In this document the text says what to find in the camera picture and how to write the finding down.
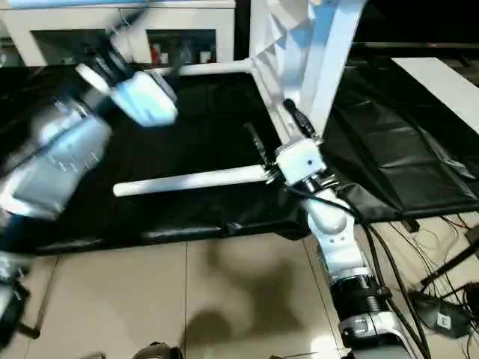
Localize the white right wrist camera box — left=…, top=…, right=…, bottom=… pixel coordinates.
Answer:
left=275, top=142, right=326, bottom=188

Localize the robot leg with black foot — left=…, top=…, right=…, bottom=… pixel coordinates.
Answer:
left=131, top=342, right=184, bottom=359

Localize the black box white label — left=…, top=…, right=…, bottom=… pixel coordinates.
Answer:
left=410, top=292, right=472, bottom=337

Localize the black metal bar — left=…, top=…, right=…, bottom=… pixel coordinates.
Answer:
left=352, top=42, right=479, bottom=53

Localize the black work mat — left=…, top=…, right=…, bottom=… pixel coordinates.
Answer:
left=0, top=52, right=479, bottom=251

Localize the white flat panel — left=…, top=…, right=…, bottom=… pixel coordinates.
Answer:
left=393, top=57, right=479, bottom=120

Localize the white plastic table leg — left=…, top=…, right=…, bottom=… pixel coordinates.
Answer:
left=150, top=60, right=259, bottom=77
left=112, top=165, right=274, bottom=199
left=0, top=0, right=150, bottom=10

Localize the black folding stand frame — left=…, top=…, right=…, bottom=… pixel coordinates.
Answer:
left=419, top=228, right=479, bottom=289

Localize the white plastic table top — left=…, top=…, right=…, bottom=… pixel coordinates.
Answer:
left=247, top=0, right=369, bottom=147

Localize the white cabinet with glass doors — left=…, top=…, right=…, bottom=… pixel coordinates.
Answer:
left=0, top=0, right=237, bottom=68

